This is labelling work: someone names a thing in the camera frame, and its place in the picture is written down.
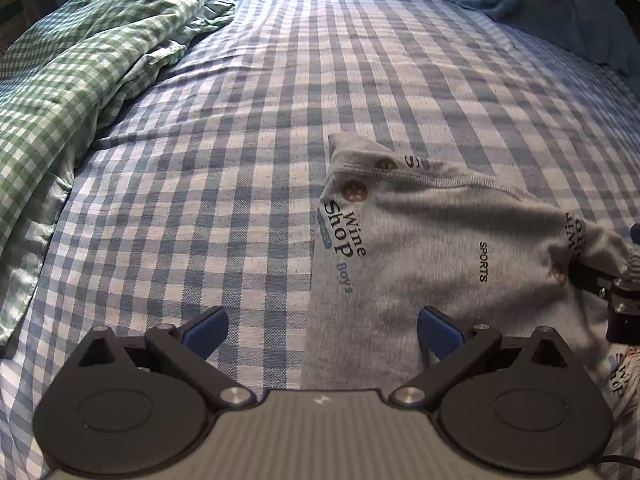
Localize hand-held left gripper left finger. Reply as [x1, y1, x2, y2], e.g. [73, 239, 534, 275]
[77, 306, 255, 409]

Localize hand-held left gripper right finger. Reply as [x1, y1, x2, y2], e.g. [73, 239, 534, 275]
[391, 306, 572, 409]

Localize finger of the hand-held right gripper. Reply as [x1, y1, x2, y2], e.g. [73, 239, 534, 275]
[567, 259, 622, 307]

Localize grey printed pants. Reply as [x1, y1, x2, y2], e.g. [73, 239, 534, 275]
[300, 132, 640, 418]

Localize blue checked bed sheet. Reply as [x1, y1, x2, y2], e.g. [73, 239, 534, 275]
[0, 0, 640, 480]

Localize green checked quilt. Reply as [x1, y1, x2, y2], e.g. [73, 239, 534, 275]
[0, 0, 238, 347]

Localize blue star print cloth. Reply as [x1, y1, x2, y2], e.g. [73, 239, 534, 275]
[387, 0, 640, 80]

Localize black cable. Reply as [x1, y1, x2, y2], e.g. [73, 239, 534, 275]
[595, 452, 640, 468]

